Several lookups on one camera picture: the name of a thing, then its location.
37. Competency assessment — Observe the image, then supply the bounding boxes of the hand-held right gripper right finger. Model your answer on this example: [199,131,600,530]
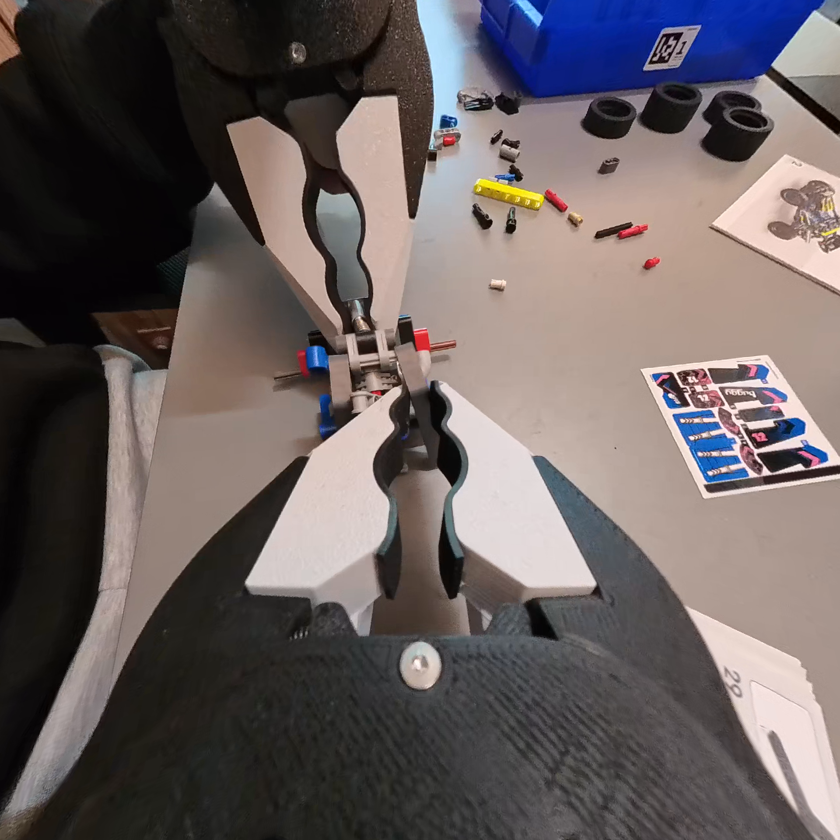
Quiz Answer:
[428,379,598,634]

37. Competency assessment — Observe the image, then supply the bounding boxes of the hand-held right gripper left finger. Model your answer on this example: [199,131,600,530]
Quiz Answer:
[244,386,411,636]

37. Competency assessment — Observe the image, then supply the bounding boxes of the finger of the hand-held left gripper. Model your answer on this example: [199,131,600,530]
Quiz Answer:
[336,95,411,329]
[226,98,349,336]

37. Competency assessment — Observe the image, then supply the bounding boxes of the blue grey lego model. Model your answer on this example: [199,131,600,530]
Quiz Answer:
[272,298,457,473]

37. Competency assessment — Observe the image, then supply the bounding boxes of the lego instruction booklet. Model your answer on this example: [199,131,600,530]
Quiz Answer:
[686,607,831,840]

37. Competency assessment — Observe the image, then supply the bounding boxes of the yellow lego beam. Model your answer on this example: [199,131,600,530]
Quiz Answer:
[472,177,547,211]

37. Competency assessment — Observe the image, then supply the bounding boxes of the cluster of small lego parts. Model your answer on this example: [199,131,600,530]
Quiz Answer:
[430,85,526,236]

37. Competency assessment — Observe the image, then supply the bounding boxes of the lego sticker sheet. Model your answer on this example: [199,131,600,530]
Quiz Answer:
[640,356,840,500]

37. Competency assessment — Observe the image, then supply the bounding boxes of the wooden cabinet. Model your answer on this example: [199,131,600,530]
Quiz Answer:
[92,307,179,371]

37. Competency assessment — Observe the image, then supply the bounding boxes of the light grey hooded garment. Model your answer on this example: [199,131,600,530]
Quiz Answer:
[0,341,168,821]

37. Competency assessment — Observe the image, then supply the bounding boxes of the black rubber tyre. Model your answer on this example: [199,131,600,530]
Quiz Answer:
[703,91,762,122]
[640,82,703,134]
[702,107,774,161]
[583,97,637,139]

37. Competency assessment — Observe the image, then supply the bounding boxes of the blue bin with white label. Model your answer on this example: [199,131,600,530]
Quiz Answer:
[479,0,824,98]

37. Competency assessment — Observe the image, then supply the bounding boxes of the person's black clothed body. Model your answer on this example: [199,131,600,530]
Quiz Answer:
[0,59,198,664]

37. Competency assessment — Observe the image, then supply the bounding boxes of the small booklet with buggy cover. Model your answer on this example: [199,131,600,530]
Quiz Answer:
[710,154,840,295]

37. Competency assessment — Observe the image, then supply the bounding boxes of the dark computer monitor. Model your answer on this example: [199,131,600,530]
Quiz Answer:
[771,10,840,132]

